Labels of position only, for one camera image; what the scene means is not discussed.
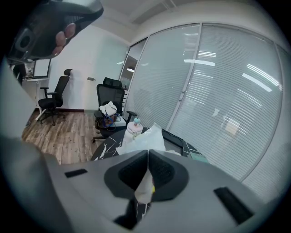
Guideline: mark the white cardboard box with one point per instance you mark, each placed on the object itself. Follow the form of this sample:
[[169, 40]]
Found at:
[[120, 121]]

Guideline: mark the pastel drinking bottle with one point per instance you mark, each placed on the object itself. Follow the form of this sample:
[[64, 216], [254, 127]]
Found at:
[[133, 130]]

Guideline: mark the white desk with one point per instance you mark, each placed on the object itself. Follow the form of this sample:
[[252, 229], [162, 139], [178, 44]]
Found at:
[[37, 91]]

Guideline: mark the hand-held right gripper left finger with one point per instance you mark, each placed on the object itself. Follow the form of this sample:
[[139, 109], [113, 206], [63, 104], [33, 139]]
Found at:
[[91, 193]]

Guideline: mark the clear plastic bag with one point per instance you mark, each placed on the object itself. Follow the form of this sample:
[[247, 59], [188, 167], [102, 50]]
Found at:
[[151, 138]]

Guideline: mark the white monitor screen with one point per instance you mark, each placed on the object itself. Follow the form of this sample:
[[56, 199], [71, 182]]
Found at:
[[42, 67]]

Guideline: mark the round pendant lamp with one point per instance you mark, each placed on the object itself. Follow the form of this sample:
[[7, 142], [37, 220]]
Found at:
[[130, 69]]

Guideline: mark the yellow tray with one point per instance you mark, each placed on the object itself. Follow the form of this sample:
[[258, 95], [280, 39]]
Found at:
[[174, 141]]

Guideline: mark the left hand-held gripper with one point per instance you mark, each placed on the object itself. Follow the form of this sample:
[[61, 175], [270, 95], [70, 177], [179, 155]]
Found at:
[[45, 20]]

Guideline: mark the brown bag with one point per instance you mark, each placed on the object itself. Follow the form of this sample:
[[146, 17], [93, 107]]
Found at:
[[103, 123]]

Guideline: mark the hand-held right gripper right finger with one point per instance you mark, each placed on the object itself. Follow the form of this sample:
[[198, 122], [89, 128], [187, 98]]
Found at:
[[200, 198]]

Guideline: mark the black mesh office chair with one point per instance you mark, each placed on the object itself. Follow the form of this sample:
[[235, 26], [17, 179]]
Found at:
[[111, 93]]

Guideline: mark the person's left hand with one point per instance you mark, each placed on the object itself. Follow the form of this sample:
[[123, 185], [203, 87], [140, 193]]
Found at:
[[60, 38]]

